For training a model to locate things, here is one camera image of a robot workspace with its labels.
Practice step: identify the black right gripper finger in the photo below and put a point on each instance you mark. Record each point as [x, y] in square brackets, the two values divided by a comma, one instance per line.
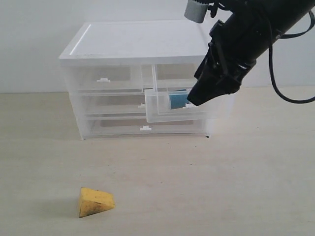
[202, 93]

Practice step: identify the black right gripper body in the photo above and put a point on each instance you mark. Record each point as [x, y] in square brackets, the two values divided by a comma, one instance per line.
[219, 74]

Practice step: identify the white capped blue bottle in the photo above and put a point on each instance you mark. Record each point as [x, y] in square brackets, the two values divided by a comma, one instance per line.
[178, 99]

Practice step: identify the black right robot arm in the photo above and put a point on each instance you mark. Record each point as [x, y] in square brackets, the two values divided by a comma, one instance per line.
[236, 44]

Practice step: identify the white plastic drawer cabinet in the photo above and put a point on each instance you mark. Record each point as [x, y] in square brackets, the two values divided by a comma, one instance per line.
[144, 44]

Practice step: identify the clear middle wide drawer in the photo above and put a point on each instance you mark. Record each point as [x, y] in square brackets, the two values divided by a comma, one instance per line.
[93, 105]

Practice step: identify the clear wide drawer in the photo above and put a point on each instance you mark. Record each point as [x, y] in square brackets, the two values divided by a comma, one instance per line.
[138, 126]
[93, 105]

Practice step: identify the clear bottom wide drawer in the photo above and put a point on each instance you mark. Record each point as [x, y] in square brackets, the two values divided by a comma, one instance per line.
[138, 126]

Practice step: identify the yellow wedge sponge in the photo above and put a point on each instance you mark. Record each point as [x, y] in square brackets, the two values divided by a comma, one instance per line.
[93, 201]

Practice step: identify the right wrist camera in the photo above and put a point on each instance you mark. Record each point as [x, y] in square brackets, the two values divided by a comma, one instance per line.
[196, 10]

